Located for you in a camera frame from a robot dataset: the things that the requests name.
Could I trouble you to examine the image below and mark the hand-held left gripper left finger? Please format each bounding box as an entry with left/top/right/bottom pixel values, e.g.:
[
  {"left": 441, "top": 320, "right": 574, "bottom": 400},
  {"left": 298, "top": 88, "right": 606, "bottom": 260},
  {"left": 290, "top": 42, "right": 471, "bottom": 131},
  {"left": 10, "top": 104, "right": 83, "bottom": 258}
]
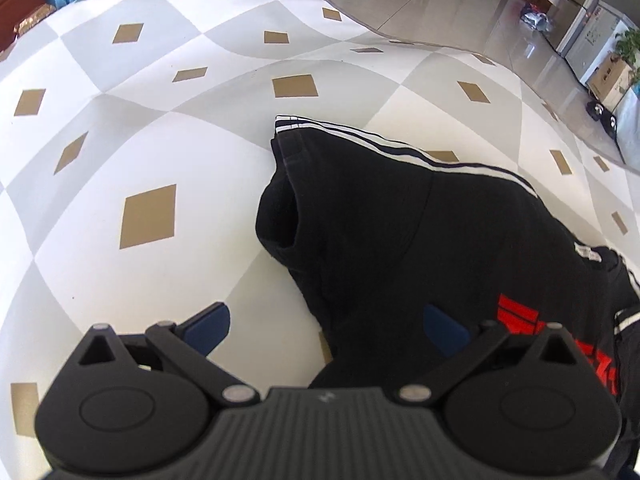
[{"left": 75, "top": 301, "right": 261, "bottom": 406}]

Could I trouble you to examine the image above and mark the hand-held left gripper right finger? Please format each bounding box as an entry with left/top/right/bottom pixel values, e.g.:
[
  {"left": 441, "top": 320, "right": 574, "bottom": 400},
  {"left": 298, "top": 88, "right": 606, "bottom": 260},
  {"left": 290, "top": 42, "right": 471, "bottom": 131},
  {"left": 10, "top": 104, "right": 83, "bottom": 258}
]
[{"left": 395, "top": 302, "right": 576, "bottom": 406}]

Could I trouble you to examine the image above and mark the black t-shirt with red print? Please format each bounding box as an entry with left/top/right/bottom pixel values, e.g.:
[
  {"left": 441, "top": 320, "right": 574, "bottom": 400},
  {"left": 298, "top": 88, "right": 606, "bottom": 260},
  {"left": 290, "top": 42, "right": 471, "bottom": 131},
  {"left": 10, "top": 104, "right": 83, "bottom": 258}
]
[{"left": 255, "top": 114, "right": 640, "bottom": 480}]

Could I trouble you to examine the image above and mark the cardboard box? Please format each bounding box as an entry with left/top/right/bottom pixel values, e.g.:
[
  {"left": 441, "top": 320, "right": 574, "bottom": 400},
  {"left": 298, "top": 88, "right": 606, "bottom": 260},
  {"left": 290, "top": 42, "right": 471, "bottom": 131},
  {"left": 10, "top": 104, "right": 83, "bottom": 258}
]
[{"left": 587, "top": 55, "right": 634, "bottom": 111}]

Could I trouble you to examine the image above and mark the plastic bag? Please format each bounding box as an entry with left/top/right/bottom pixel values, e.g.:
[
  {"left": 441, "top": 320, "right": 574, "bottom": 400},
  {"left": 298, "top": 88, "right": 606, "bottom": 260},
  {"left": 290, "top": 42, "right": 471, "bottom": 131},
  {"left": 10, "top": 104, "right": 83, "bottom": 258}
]
[{"left": 520, "top": 2, "right": 551, "bottom": 31}]

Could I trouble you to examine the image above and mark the trailing potted plant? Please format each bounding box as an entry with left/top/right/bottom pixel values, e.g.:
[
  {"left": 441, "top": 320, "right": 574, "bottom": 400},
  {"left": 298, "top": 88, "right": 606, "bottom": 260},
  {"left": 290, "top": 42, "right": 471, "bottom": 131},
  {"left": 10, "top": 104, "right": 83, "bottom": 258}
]
[{"left": 612, "top": 27, "right": 640, "bottom": 69}]

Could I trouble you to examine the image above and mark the silver refrigerator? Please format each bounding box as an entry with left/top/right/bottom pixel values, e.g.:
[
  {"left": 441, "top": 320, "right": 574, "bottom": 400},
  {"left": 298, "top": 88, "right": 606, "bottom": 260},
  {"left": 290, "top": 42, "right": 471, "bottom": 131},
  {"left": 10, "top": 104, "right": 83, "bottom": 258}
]
[{"left": 547, "top": 0, "right": 640, "bottom": 56}]

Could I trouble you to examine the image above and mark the brown wooden cabinet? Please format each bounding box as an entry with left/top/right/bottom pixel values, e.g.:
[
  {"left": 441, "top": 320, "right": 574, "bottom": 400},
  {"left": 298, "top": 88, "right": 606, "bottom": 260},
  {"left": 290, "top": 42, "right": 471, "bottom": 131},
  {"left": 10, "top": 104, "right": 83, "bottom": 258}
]
[{"left": 0, "top": 0, "right": 57, "bottom": 54}]

